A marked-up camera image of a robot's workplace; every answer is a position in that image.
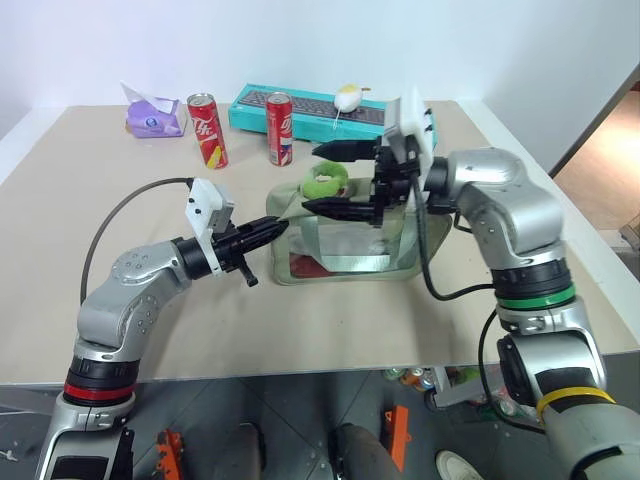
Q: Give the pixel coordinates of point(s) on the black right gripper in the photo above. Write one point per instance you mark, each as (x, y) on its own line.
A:
(392, 175)

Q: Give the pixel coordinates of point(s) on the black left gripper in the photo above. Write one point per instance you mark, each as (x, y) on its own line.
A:
(231, 252)

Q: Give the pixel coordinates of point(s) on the green clear-sided zip pouch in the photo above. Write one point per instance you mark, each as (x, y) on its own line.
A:
(350, 250)

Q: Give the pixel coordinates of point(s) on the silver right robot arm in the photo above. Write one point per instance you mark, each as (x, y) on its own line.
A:
(520, 210)

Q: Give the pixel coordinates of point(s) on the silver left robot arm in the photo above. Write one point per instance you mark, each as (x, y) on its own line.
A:
(125, 295)

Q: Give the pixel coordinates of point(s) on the teal keyboard box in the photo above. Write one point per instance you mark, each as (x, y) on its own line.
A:
(315, 112)

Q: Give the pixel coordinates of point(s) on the red cola can blue mark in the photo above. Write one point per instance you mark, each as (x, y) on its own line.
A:
(281, 131)

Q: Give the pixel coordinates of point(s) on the tall red cola can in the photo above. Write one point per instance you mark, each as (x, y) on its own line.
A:
(209, 131)

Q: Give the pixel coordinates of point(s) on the purple tissue pack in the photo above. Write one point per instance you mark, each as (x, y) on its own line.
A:
(152, 119)

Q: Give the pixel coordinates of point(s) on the white crate with cans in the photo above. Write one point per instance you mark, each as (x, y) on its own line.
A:
(440, 385)

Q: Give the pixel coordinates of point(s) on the orange plastic tool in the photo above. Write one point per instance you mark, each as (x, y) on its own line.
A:
(398, 435)
(170, 452)

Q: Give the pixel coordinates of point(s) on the dark rounded shape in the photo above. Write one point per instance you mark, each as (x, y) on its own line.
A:
(362, 452)

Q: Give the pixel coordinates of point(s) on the white shoe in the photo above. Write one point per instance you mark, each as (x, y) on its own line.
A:
(457, 466)

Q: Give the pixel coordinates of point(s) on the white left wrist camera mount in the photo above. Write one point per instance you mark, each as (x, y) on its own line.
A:
(205, 200)

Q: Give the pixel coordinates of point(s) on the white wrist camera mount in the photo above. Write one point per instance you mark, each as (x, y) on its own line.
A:
(412, 117)
(205, 200)

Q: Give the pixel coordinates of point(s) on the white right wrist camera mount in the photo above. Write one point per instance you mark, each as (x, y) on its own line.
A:
(412, 117)

